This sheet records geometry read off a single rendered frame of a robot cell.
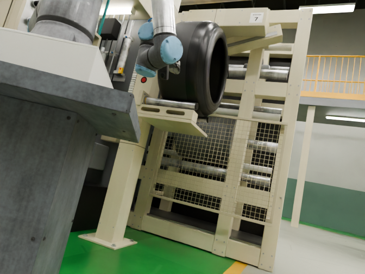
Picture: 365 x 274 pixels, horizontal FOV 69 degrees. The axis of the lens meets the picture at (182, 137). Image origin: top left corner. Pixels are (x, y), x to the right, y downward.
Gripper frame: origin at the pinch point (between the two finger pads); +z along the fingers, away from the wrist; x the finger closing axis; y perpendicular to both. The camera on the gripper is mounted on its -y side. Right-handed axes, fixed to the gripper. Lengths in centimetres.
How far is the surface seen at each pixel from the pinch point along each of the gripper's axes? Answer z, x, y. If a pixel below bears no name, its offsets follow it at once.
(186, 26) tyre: 6.9, 4.6, 32.6
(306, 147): 561, -102, 88
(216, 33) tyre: 14.8, -12.4, 33.3
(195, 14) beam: 51, 21, 73
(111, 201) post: 25, 36, -77
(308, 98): 554, -90, 208
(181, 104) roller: 17.1, 0.9, -11.2
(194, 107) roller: 17.8, -7.7, -12.0
